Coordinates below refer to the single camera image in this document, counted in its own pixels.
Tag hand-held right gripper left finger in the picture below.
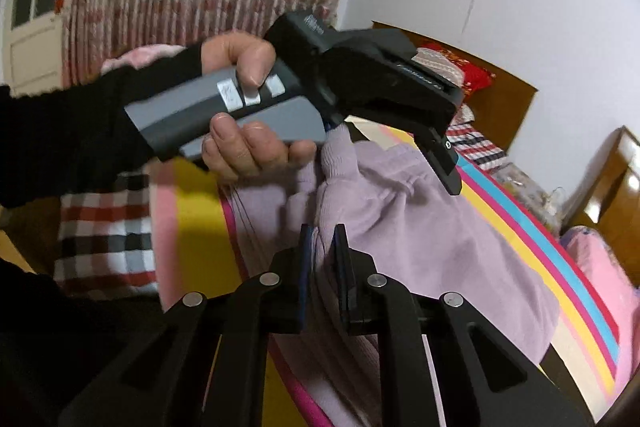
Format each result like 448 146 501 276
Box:
57 223 317 427

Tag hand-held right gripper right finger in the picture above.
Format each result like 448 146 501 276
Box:
333 223 593 427

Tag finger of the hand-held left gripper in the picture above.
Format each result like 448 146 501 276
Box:
419 128 462 196

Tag lilac sweater garment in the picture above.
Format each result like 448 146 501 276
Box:
220 127 561 427

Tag person's left forearm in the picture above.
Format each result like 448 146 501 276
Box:
0 47 206 208

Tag person's left hand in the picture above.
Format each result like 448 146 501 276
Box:
200 32 318 182

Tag red grey plaid cloth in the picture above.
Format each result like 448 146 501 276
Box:
445 107 508 168
52 174 161 300

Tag wooden headboard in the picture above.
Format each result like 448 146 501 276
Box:
372 21 538 152

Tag beige striped pillow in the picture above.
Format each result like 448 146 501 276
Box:
412 48 466 82

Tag red pillow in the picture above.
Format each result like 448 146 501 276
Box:
417 39 496 95

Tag pale patterned cloth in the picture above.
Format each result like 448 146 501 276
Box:
492 162 563 228

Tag colourful striped bed sheet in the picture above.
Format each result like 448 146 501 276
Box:
150 117 626 427

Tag wooden nightstand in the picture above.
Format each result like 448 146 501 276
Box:
565 125 640 238

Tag pink blanket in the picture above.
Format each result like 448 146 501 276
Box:
560 227 640 333

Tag pink floral quilt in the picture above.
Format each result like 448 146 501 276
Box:
100 44 186 75

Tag white door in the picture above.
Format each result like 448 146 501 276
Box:
0 0 76 98

